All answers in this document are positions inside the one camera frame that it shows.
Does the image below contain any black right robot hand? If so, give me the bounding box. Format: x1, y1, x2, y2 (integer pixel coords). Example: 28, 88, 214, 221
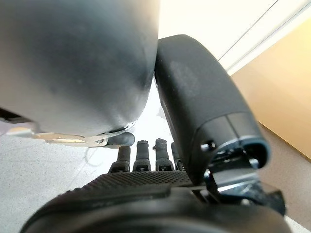
19, 33, 292, 233

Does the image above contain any yellow wooden panel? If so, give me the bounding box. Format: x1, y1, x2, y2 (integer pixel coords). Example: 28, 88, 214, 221
230, 19, 311, 162

